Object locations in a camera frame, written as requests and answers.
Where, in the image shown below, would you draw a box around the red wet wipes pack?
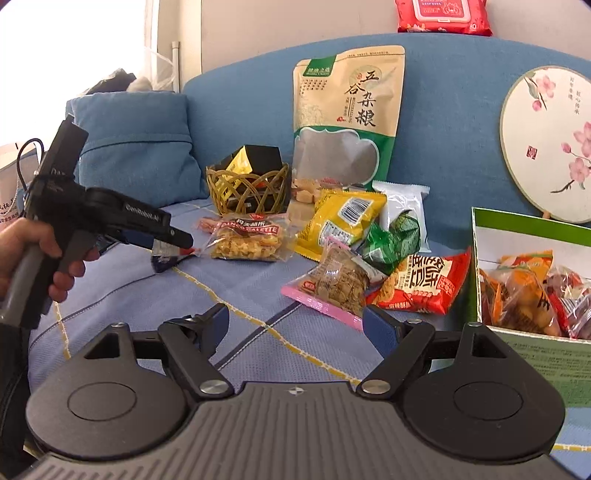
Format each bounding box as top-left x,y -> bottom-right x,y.
396,0 -> 494,37

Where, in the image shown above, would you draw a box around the dark clothes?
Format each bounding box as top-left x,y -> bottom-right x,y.
87,68 -> 137,96

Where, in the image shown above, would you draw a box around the yellow snack packet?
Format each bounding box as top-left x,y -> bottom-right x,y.
295,189 -> 387,261

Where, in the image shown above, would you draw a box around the round floral fan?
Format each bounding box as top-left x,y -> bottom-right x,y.
500,66 -> 591,224

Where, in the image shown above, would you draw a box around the white paper bag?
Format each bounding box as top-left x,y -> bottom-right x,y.
0,143 -> 38,228

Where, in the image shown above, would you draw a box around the orange peanut packet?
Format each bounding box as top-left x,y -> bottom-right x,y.
480,251 -> 561,337

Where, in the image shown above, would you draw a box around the large beige green grain pouch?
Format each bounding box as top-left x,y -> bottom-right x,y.
293,45 -> 406,192

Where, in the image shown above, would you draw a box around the white drying rack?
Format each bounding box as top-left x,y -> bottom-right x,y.
143,41 -> 182,93

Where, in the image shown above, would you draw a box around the triangular foil snack packet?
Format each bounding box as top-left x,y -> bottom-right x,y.
151,242 -> 199,274

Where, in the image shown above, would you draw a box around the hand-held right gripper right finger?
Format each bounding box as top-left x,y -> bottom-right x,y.
356,305 -> 509,398

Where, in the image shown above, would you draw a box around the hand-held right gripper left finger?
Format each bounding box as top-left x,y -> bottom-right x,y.
83,305 -> 234,402

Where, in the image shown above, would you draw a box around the black and yellow box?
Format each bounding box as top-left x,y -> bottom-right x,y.
217,145 -> 283,213

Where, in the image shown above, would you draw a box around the dark red date packet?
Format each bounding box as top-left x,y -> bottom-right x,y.
547,265 -> 591,340

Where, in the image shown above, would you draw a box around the pink-edged seed packet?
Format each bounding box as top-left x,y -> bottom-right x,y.
281,242 -> 389,332

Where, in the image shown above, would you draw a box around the white snack packet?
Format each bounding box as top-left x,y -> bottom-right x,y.
372,180 -> 430,254

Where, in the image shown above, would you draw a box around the clear pasta snack packet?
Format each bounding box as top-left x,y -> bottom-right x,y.
198,213 -> 289,263

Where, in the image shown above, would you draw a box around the blue sofa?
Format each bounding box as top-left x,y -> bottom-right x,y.
182,33 -> 591,222

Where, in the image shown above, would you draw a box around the black cable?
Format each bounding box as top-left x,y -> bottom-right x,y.
16,138 -> 45,204

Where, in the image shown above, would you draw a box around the green cardboard box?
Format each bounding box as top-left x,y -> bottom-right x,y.
470,207 -> 591,409

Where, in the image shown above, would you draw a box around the person's left hand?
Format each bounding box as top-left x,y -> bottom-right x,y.
0,217 -> 100,303

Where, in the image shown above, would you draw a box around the blue pillow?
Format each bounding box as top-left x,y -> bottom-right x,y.
66,92 -> 211,210

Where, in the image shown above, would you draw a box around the clear packet of beige pastries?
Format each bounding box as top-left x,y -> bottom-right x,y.
287,178 -> 324,220

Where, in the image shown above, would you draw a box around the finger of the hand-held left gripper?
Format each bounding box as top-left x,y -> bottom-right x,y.
99,233 -> 160,254
111,220 -> 195,254

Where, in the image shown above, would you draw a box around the green snack packet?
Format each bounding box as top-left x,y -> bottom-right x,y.
360,210 -> 422,275

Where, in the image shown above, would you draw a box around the red orange bean packet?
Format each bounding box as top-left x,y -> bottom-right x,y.
367,247 -> 472,315

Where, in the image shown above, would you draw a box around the woven rattan basket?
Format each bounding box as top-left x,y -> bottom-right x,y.
205,161 -> 291,217

